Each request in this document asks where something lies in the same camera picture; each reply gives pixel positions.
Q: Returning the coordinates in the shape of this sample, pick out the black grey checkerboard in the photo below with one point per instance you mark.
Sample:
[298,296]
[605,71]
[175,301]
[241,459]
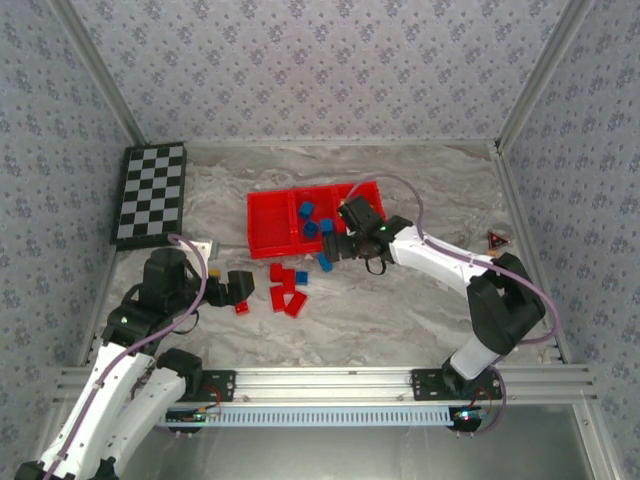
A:
[150,195]

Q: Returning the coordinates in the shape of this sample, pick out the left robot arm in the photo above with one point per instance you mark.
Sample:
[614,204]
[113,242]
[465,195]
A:
[150,400]

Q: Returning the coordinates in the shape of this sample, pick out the wide aluminium base rail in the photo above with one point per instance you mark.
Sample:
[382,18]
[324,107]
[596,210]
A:
[320,382]

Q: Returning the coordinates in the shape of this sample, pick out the grey metal sheet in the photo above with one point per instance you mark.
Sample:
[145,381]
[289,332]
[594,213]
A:
[350,455]

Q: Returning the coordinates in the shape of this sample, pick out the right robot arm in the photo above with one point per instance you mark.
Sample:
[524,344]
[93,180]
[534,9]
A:
[440,260]

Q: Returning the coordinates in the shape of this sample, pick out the small circuit board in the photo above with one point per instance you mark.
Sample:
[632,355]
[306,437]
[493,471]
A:
[192,416]
[467,416]

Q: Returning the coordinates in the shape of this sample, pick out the blue lego brick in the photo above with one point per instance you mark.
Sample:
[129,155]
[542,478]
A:
[310,229]
[325,265]
[301,277]
[306,208]
[326,226]

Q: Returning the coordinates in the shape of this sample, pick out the aluminium frame post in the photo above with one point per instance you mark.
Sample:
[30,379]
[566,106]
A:
[102,75]
[542,75]

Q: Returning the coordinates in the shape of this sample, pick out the red triangle sign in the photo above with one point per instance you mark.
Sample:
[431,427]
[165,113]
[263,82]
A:
[497,242]

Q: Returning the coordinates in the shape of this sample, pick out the aluminium table edge rail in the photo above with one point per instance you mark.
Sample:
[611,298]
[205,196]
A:
[515,200]

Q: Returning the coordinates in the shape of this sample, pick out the red lego brick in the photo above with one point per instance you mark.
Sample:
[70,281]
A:
[277,299]
[295,303]
[288,282]
[276,272]
[242,308]

